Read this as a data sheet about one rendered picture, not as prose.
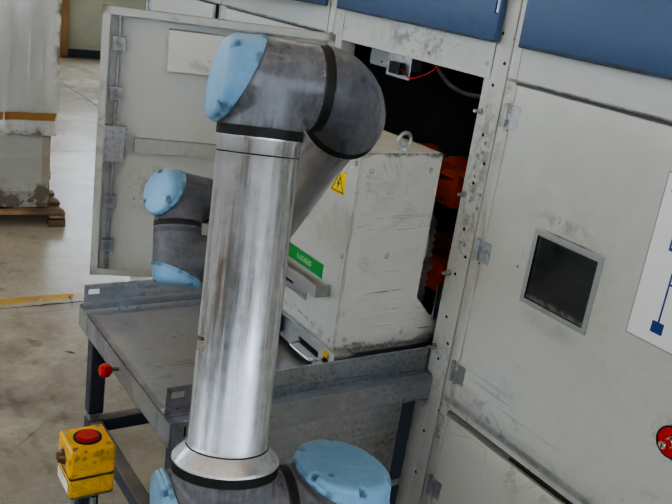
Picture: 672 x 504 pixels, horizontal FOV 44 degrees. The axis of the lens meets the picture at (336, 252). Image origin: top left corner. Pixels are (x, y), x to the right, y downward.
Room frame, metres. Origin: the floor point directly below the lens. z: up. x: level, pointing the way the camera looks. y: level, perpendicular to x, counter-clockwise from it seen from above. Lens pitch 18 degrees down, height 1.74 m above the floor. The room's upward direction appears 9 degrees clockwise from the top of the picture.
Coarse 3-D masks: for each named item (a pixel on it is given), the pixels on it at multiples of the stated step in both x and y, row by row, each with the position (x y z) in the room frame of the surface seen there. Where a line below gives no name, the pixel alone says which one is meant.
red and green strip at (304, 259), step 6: (294, 246) 1.93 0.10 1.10; (294, 252) 1.93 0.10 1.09; (300, 252) 1.91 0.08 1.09; (294, 258) 1.93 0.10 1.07; (300, 258) 1.91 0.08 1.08; (306, 258) 1.89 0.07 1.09; (312, 258) 1.86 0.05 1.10; (306, 264) 1.88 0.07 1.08; (312, 264) 1.86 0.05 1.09; (318, 264) 1.84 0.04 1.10; (312, 270) 1.86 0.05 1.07; (318, 270) 1.84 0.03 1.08; (318, 276) 1.84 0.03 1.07
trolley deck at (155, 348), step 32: (96, 320) 1.89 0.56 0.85; (128, 320) 1.92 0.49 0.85; (160, 320) 1.95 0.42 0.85; (192, 320) 1.97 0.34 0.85; (128, 352) 1.75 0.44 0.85; (160, 352) 1.77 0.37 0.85; (192, 352) 1.79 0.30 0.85; (288, 352) 1.87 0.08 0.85; (128, 384) 1.66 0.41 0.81; (160, 384) 1.62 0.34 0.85; (384, 384) 1.78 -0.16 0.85; (416, 384) 1.82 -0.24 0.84; (160, 416) 1.50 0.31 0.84; (288, 416) 1.62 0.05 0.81; (320, 416) 1.67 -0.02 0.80
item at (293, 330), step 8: (288, 320) 1.90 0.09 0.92; (296, 320) 1.89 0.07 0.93; (288, 328) 1.89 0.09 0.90; (296, 328) 1.87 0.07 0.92; (304, 328) 1.85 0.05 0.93; (288, 336) 1.89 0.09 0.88; (296, 336) 1.86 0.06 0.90; (304, 336) 1.83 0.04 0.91; (312, 336) 1.81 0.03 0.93; (296, 344) 1.86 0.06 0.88; (304, 344) 1.83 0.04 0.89; (312, 344) 1.80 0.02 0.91; (320, 344) 1.78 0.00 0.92; (304, 352) 1.83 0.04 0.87; (312, 352) 1.80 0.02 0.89; (328, 352) 1.75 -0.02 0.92; (336, 352) 1.74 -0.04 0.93; (344, 352) 1.75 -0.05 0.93; (328, 360) 1.74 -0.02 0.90
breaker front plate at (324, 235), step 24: (336, 192) 1.82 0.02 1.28; (312, 216) 1.89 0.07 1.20; (336, 216) 1.81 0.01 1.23; (312, 240) 1.87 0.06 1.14; (336, 240) 1.79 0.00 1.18; (288, 264) 1.95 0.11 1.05; (336, 264) 1.78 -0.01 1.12; (288, 288) 1.94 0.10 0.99; (336, 288) 1.77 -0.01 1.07; (288, 312) 1.93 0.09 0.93; (312, 312) 1.84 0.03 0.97; (336, 312) 1.76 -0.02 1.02
